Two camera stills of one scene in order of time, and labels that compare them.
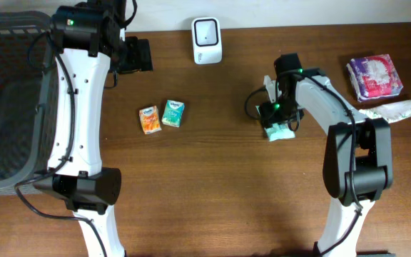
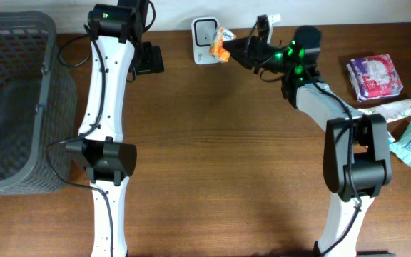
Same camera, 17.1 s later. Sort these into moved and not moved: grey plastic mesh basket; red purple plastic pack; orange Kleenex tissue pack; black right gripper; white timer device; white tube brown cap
Moved: black right gripper; orange Kleenex tissue pack
Not moved: grey plastic mesh basket; red purple plastic pack; white tube brown cap; white timer device
